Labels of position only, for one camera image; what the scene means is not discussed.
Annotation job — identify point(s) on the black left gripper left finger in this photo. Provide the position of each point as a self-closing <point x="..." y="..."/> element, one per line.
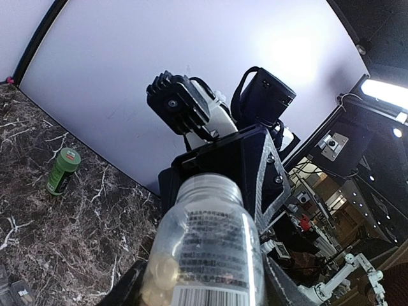
<point x="127" y="291"/>

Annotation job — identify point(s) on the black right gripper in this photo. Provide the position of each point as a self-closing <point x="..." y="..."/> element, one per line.
<point x="247" y="157"/>

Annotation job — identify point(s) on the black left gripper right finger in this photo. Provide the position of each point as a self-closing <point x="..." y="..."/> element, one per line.
<point x="279" y="288"/>

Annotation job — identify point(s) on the clear bottle yellow capsules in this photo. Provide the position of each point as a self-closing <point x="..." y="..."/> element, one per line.
<point x="206" y="250"/>

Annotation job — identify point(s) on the clear weekly pill organizer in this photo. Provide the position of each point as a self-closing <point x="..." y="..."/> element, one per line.
<point x="15" y="294"/>

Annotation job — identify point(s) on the green lid pill bottle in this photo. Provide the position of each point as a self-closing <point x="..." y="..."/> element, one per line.
<point x="67" y="162"/>

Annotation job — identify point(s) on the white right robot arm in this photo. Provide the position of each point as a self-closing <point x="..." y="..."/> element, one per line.
<point x="259" y="100"/>

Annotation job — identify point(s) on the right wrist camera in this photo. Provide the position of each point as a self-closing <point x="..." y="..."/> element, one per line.
<point x="179" y="104"/>

